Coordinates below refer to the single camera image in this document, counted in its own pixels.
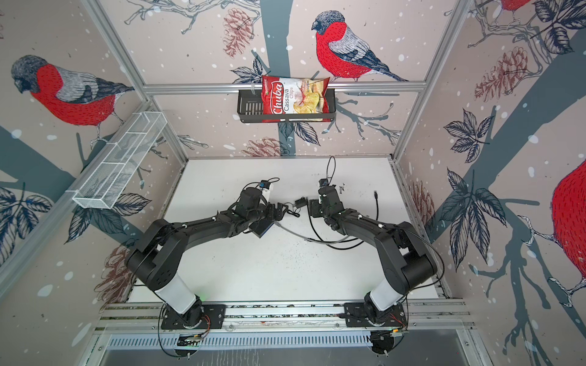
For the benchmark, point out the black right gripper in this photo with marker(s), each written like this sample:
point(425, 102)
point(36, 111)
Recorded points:
point(313, 205)

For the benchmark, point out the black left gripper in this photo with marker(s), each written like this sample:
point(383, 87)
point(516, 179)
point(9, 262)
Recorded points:
point(278, 216)

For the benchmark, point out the black power adapter with cord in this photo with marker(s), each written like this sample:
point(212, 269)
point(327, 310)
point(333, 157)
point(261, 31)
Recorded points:
point(294, 208)

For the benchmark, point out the black network switch box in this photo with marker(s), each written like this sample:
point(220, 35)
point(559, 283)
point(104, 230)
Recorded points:
point(260, 228)

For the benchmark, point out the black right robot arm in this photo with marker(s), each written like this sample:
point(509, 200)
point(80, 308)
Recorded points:
point(405, 258)

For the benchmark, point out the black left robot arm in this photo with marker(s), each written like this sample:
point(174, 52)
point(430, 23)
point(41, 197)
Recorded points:
point(155, 259)

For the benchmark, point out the red cassava chips bag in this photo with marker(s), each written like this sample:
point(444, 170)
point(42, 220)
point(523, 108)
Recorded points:
point(288, 96)

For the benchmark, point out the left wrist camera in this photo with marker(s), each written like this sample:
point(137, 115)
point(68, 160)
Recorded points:
point(265, 187)

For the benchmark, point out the black wall basket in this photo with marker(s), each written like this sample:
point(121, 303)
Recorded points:
point(250, 109)

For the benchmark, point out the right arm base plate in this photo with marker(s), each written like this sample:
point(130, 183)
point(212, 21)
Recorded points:
point(361, 314)

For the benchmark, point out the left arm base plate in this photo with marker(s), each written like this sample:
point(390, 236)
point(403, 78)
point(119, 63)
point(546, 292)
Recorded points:
point(206, 316)

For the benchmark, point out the white wire mesh shelf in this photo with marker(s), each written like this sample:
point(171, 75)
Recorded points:
point(123, 157)

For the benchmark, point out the aluminium mounting rail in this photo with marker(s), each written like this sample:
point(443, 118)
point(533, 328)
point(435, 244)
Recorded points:
point(275, 316)

